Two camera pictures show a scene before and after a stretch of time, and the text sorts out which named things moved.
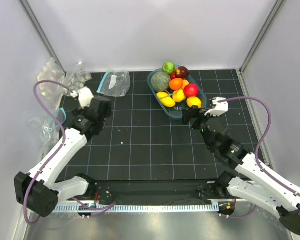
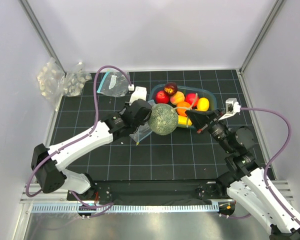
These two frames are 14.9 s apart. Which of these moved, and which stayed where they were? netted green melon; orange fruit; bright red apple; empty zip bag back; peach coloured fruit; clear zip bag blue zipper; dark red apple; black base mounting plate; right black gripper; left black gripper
Moved: peach coloured fruit; orange fruit; clear zip bag blue zipper; netted green melon; left black gripper; bright red apple; dark red apple
Stayed: black base mounting plate; right black gripper; empty zip bag back
